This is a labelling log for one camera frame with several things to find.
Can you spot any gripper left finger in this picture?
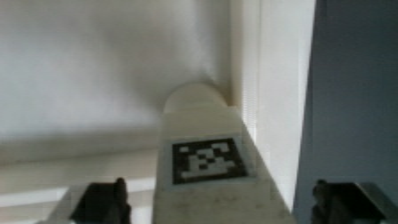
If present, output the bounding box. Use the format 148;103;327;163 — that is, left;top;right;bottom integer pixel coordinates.
70;178;132;224

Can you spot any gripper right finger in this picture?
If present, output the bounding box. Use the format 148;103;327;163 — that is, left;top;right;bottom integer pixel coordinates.
311;179;398;224

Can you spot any white square tabletop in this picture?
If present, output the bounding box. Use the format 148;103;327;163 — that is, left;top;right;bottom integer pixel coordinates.
0;0;315;224

